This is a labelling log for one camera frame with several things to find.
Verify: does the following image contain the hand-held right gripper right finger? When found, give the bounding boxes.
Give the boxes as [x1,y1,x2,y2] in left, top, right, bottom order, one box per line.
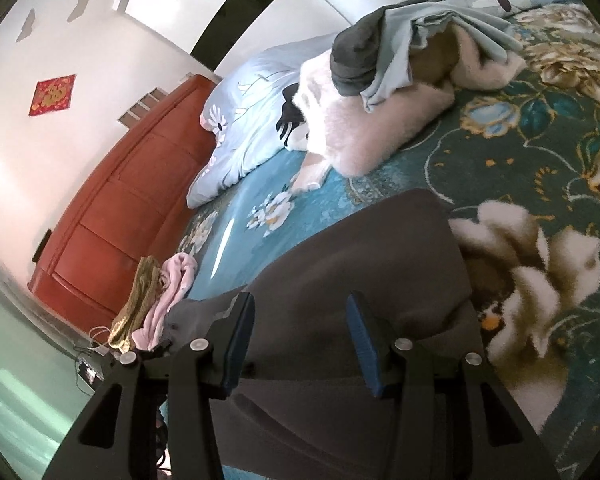
[346,292,563,480]

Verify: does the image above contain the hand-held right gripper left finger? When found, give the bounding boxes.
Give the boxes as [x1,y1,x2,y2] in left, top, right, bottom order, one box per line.
[42,291,257,480]

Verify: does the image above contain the dark grey pants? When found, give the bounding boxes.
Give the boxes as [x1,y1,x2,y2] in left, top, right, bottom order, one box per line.
[162,189,486,480]

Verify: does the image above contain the pale pink garment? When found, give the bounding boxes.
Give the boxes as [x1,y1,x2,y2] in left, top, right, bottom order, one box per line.
[130,252,199,352]

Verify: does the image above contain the small device on floor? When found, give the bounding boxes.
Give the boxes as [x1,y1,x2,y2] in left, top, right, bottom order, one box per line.
[77,357,109,392]

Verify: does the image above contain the teal floral bedsheet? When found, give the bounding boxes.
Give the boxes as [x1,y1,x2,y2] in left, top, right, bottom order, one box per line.
[170,150,421,303]

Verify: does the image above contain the red wooden headboard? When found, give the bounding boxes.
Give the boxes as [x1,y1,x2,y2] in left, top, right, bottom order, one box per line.
[27,74,223,318]

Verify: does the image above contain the pink fluffy garment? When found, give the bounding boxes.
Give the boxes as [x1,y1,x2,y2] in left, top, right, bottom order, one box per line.
[292,50,456,196]

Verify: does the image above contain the black and white garment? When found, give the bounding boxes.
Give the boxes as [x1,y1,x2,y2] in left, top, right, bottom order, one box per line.
[275,82,312,151]

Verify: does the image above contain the green floral blanket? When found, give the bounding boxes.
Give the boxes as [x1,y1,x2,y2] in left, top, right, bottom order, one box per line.
[340,2,600,480]

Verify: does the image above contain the charcoal grey garment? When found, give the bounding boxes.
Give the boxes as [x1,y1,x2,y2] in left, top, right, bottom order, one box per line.
[330,5,417,97]

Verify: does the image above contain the beige fluffy garment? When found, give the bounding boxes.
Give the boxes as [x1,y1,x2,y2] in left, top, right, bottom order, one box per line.
[410,25,528,92]

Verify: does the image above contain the white wardrobe with black stripe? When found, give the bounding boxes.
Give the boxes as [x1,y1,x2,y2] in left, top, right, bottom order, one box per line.
[112,0,476,81]

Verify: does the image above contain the white cable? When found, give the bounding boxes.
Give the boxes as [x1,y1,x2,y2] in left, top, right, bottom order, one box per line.
[72,327,112,361]

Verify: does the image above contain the red square wall decoration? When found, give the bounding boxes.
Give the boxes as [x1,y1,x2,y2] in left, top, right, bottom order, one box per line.
[28,74,77,117]

